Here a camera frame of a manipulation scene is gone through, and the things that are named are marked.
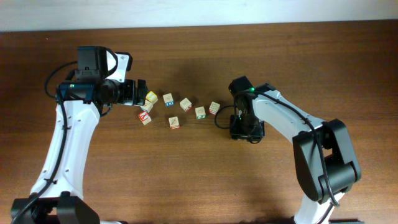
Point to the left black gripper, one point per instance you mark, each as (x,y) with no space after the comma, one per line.
(130,98)

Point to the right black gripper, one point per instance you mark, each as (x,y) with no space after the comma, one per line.
(236,134)

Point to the red edged wooden block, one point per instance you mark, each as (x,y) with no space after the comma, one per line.
(214,108)

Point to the green edged wooden block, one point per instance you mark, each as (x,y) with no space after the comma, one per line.
(200,112)

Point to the number four wooden block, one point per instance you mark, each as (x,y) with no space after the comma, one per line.
(186,104)

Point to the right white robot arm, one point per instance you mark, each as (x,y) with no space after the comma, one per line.
(325,160)

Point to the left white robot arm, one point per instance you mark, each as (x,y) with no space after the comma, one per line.
(98,82)

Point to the yellow top wooden block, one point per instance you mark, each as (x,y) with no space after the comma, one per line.
(151,97)

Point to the carrot picture wooden block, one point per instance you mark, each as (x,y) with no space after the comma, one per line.
(147,106)

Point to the red letter wooden block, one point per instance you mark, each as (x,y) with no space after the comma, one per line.
(144,117)

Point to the blue edged wooden block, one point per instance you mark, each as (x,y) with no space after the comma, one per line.
(168,99)

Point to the leaf picture wooden block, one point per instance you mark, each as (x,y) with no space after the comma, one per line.
(174,122)

